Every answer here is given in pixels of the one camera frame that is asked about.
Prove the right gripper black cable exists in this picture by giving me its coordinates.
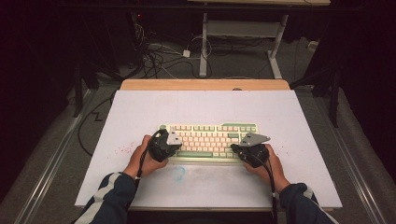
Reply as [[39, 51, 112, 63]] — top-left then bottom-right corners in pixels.
[[256, 154, 280, 224]]

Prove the small white floor box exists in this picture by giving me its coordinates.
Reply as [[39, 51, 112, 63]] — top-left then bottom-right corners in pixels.
[[307, 40, 321, 53]]

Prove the person's left hand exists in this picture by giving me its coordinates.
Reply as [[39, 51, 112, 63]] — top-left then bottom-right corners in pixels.
[[122, 133, 169, 179]]

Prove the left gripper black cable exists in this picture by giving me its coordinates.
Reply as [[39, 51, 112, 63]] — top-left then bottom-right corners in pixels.
[[134, 130, 163, 189]]

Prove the white table cover sheet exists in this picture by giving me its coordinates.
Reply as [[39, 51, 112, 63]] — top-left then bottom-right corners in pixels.
[[75, 90, 343, 210]]

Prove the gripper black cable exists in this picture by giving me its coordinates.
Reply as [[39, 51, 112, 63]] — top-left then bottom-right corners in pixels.
[[134, 130, 163, 189], [256, 154, 280, 224]]

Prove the person's right hand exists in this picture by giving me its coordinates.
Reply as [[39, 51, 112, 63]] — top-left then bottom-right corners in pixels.
[[243, 143, 291, 194]]

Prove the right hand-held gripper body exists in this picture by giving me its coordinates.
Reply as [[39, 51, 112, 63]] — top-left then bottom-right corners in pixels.
[[232, 132, 272, 169]]

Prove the tangle of floor cables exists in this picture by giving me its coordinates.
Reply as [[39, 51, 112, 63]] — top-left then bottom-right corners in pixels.
[[132, 21, 214, 79]]

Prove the wooden table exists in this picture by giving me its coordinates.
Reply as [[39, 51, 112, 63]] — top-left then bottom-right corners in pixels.
[[120, 78, 291, 91]]

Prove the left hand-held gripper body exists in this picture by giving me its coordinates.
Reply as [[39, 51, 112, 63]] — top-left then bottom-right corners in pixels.
[[148, 128, 183, 163]]

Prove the metal floor rail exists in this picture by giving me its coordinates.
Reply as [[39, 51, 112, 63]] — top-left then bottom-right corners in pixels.
[[313, 92, 389, 224], [13, 89, 98, 224]]

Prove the white metal desk frame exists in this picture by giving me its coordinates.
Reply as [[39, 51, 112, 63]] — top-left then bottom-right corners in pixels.
[[186, 0, 332, 79]]

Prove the black floor cable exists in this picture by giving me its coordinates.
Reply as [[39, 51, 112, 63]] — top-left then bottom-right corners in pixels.
[[77, 89, 118, 157]]

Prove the black stand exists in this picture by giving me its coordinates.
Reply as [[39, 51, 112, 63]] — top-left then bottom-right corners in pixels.
[[72, 60, 100, 119], [289, 64, 341, 129]]

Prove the green and cream keyboard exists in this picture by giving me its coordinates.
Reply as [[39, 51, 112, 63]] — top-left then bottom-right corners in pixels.
[[158, 121, 260, 163]]

